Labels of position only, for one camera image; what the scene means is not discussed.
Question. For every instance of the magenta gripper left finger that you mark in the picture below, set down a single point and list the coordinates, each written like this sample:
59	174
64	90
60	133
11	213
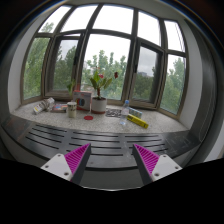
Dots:
70	166

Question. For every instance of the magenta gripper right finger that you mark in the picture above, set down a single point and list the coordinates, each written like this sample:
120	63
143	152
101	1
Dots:
152	166

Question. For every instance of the clear plastic water bottle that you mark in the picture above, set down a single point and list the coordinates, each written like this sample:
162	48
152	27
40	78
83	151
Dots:
124	112

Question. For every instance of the dark slatted radiator cover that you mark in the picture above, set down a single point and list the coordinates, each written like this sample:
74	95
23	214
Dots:
108	150

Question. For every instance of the red round coaster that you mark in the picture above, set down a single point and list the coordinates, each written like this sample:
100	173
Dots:
88	117

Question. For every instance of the yellow rectangular box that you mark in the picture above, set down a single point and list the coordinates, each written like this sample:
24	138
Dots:
137	121

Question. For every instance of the light blue small box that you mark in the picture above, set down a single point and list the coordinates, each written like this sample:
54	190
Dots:
135	112

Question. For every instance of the flat colourful book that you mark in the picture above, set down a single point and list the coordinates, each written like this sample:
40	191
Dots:
59	108

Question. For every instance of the white ceramic mug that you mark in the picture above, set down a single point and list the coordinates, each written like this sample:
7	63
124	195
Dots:
71	109

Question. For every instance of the patterned flat packet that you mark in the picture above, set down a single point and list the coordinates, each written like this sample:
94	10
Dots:
113	113

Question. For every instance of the white flower pot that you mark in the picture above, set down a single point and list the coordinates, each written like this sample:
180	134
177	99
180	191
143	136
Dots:
98	106

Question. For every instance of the colourful cardboard box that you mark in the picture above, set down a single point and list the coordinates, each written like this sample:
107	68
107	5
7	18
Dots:
82	99

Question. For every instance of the small green plant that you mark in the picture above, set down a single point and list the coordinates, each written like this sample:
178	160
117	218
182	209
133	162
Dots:
71	86

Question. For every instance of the green plant with red flowers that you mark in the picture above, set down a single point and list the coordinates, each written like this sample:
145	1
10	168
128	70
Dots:
100	81

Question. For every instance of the brown window frame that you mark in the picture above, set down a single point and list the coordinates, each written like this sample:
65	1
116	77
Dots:
147	51

